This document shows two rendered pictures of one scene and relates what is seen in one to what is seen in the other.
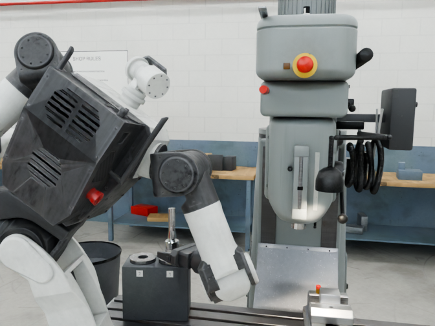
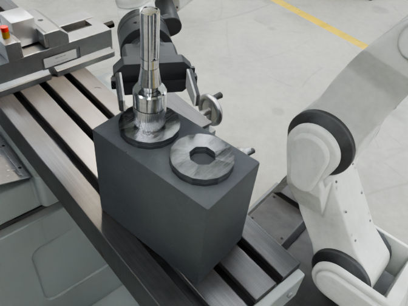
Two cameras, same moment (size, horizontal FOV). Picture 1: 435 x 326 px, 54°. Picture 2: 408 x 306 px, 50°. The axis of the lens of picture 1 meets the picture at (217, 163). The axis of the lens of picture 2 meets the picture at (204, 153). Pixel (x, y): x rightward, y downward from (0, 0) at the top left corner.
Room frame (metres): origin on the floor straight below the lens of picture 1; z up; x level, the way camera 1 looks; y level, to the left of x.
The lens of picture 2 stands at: (1.77, 0.49, 1.55)
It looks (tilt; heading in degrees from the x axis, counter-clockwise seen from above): 44 degrees down; 214
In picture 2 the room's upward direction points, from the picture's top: 7 degrees clockwise
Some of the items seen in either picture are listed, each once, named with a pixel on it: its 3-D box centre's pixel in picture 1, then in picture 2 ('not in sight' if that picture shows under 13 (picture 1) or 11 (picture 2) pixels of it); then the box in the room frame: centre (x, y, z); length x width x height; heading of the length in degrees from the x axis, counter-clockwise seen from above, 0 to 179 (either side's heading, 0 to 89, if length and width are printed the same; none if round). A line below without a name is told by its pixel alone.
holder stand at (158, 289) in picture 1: (157, 284); (172, 185); (1.42, 0.20, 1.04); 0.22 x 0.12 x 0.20; 89
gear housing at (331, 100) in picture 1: (303, 99); not in sight; (1.36, -0.27, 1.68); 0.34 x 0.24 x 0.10; 169
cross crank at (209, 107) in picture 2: not in sight; (202, 113); (0.83, -0.16, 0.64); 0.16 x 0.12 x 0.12; 169
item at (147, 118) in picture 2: (171, 249); (149, 108); (1.42, 0.15, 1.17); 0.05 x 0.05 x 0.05
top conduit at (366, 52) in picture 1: (354, 63); not in sight; (1.33, -0.41, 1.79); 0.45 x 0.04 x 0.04; 169
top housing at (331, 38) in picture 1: (305, 55); not in sight; (1.33, -0.26, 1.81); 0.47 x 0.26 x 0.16; 169
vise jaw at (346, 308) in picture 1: (331, 313); (43, 27); (1.24, -0.35, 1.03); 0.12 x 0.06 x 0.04; 81
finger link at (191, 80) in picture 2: (163, 256); (195, 88); (1.34, 0.17, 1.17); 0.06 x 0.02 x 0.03; 51
